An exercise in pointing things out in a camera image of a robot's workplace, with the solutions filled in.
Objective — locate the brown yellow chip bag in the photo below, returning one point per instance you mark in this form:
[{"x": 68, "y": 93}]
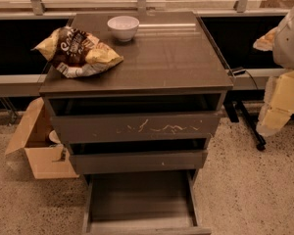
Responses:
[{"x": 76, "y": 53}]

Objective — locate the grey top drawer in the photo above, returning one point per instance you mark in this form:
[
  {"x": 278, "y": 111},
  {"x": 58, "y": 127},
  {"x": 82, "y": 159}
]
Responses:
[{"x": 135, "y": 118}]

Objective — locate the grey middle drawer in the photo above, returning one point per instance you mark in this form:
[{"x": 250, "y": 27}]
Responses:
[{"x": 136, "y": 156}]

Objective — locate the white ceramic bowl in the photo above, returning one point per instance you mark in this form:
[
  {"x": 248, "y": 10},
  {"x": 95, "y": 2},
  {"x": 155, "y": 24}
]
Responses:
[{"x": 123, "y": 27}]

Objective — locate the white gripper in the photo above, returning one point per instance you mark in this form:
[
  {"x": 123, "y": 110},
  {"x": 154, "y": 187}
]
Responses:
[{"x": 290, "y": 43}]

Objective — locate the black wheeled stand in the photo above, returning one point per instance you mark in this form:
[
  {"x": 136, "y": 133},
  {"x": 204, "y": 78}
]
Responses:
[{"x": 231, "y": 108}]

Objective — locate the grey open bottom drawer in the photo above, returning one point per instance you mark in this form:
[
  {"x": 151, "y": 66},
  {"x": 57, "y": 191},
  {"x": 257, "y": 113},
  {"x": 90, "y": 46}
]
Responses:
[{"x": 142, "y": 203}]

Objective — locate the grey drawer cabinet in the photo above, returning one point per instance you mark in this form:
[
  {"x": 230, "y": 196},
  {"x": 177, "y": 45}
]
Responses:
[{"x": 170, "y": 54}]

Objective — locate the white cup in box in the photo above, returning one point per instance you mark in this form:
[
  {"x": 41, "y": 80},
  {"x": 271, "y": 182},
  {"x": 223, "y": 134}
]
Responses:
[{"x": 54, "y": 137}]

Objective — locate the open cardboard box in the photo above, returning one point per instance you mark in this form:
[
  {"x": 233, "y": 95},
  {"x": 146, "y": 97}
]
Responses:
[{"x": 47, "y": 160}]

